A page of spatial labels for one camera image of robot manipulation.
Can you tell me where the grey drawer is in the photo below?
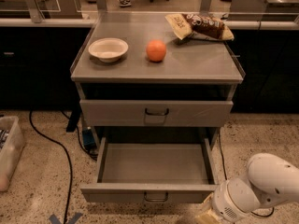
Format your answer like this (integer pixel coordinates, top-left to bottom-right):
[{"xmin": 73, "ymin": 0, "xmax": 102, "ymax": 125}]
[
  {"xmin": 80, "ymin": 100, "xmax": 233, "ymax": 127},
  {"xmin": 81, "ymin": 139, "xmax": 218, "ymax": 203}
]

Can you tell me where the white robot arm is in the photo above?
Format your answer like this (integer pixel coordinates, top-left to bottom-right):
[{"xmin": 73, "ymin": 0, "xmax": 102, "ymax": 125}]
[{"xmin": 195, "ymin": 153, "xmax": 299, "ymax": 224}]

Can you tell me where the grey metal drawer cabinet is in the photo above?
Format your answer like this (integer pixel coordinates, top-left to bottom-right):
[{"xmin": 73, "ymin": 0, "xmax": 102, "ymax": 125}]
[{"xmin": 71, "ymin": 12, "xmax": 243, "ymax": 142}]

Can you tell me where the blue power box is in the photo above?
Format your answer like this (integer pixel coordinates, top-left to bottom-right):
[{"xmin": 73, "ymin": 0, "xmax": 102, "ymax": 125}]
[{"xmin": 81, "ymin": 129, "xmax": 96, "ymax": 150}]

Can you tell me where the blue tape floor mark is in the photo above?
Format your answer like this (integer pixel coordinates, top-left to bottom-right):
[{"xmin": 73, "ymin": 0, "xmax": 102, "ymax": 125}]
[{"xmin": 49, "ymin": 212, "xmax": 83, "ymax": 224}]

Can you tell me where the orange fruit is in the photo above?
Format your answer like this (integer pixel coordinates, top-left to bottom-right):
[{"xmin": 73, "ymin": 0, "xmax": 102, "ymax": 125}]
[{"xmin": 146, "ymin": 40, "xmax": 166, "ymax": 63}]

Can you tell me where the brown chip bag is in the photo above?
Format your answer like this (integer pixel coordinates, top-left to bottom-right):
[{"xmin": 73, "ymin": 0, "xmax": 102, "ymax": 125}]
[{"xmin": 165, "ymin": 13, "xmax": 235, "ymax": 41}]

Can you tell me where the white bowl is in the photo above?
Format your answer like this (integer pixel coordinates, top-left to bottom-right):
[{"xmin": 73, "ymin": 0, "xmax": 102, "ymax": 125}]
[{"xmin": 88, "ymin": 38, "xmax": 128, "ymax": 63}]

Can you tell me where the clear plastic storage bin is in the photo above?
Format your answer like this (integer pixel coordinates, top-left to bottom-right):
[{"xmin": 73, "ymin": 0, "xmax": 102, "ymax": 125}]
[{"xmin": 0, "ymin": 116, "xmax": 25, "ymax": 192}]

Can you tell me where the person's foot in sneaker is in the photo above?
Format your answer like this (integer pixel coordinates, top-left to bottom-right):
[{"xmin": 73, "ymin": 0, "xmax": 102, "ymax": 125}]
[{"xmin": 118, "ymin": 0, "xmax": 132, "ymax": 7}]

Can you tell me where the black floor cable right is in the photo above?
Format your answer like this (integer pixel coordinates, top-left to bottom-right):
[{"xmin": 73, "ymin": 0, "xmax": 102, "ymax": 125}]
[{"xmin": 218, "ymin": 131, "xmax": 276, "ymax": 218}]

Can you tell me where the black floor cable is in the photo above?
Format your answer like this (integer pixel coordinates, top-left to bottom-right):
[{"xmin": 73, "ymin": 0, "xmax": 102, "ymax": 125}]
[
  {"xmin": 218, "ymin": 131, "xmax": 276, "ymax": 218},
  {"xmin": 28, "ymin": 110, "xmax": 74, "ymax": 224}
]

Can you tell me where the black floor cable left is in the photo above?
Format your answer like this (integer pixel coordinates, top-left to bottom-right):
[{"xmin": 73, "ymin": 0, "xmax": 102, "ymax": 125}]
[{"xmin": 28, "ymin": 110, "xmax": 74, "ymax": 224}]

